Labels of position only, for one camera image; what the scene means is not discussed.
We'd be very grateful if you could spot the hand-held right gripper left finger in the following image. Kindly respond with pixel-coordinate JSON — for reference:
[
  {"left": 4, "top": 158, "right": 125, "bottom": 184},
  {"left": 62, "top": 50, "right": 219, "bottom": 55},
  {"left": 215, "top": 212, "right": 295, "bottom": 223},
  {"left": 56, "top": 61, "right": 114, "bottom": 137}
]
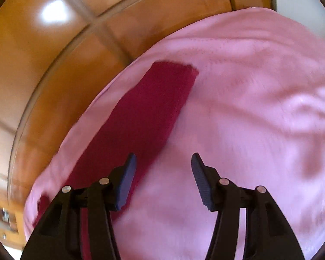
[{"left": 20, "top": 153, "right": 137, "bottom": 260}]

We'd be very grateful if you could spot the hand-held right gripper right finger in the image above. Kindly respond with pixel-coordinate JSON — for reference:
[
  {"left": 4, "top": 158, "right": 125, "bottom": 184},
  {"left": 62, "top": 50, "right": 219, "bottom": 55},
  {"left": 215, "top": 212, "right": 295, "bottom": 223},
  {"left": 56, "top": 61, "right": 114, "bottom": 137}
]
[{"left": 191, "top": 153, "right": 305, "bottom": 260}]

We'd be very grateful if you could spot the dark red cloth garment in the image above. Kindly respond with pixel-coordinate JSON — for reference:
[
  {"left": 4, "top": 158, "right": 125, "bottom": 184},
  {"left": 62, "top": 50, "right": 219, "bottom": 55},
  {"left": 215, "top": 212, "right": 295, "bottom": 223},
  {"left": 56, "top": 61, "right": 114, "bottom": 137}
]
[{"left": 32, "top": 61, "right": 200, "bottom": 260}]

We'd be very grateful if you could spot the pink bed sheet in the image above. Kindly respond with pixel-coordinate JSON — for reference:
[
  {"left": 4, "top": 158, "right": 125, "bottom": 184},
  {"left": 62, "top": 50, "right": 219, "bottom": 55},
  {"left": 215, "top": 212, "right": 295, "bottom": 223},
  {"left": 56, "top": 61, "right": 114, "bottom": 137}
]
[{"left": 23, "top": 7, "right": 325, "bottom": 260}]

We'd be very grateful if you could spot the wooden panelled wardrobe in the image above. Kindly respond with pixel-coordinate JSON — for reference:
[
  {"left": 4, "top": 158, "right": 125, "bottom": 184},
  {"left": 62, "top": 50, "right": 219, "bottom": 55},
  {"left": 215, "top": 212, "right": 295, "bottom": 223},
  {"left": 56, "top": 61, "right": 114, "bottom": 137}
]
[{"left": 0, "top": 0, "right": 277, "bottom": 250}]

